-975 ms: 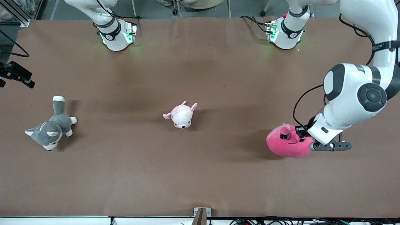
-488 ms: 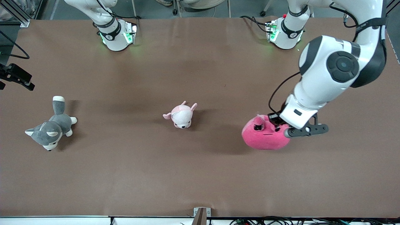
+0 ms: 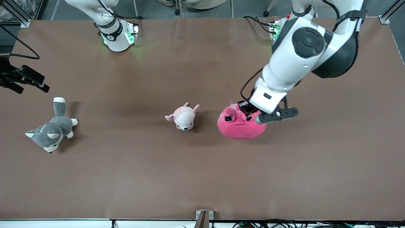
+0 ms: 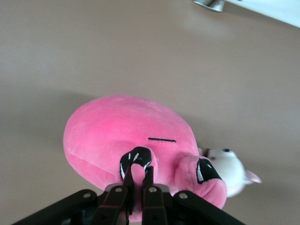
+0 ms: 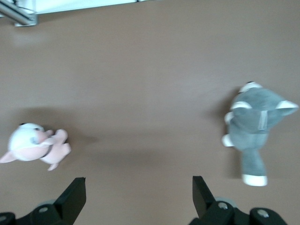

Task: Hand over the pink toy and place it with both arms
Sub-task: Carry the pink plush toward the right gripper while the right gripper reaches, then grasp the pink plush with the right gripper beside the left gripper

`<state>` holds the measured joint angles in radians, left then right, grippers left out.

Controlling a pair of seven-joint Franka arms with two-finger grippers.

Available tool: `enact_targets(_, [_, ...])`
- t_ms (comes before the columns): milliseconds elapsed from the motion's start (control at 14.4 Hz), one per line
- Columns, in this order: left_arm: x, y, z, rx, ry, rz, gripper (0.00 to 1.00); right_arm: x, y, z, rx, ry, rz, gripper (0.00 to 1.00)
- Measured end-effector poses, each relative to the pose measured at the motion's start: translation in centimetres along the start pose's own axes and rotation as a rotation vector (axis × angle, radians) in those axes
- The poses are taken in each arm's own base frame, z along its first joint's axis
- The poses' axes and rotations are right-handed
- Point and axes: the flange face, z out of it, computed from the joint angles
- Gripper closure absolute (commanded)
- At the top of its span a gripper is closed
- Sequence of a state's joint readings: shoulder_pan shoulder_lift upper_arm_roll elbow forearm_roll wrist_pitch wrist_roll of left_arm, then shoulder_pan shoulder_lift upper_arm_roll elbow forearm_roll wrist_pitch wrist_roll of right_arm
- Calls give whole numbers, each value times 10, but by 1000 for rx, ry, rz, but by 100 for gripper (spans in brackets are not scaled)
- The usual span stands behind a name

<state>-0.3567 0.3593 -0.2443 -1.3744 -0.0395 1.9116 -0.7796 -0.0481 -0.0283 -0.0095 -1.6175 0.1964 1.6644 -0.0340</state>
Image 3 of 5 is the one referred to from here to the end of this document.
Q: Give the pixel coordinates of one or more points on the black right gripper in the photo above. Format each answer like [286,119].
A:
[9,77]

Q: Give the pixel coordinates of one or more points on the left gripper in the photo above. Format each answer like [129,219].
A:
[247,110]

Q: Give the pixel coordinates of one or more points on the hot pink round plush toy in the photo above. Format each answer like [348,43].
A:
[237,129]

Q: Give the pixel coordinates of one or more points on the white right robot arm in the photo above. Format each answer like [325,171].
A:
[115,41]

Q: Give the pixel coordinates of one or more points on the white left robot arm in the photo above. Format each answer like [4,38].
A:
[303,47]

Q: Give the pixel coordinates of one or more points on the grey husky plush toy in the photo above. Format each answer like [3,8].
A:
[52,133]

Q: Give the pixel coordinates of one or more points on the pale pink puppy plush toy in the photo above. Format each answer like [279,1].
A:
[185,118]

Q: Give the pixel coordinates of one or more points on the black chair castor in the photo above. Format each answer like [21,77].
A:
[266,14]

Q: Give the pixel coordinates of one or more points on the grey metal pole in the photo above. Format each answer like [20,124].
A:
[231,8]
[136,9]

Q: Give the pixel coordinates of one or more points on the beige chair base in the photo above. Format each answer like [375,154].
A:
[205,3]

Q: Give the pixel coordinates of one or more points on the blue-grey shoe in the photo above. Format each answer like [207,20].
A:
[167,2]

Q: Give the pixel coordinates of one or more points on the aluminium frame profile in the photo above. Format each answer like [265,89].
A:
[384,20]
[24,23]

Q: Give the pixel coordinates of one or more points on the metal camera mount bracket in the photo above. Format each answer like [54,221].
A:
[204,221]

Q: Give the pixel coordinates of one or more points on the white table edge rail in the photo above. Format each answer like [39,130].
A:
[47,224]

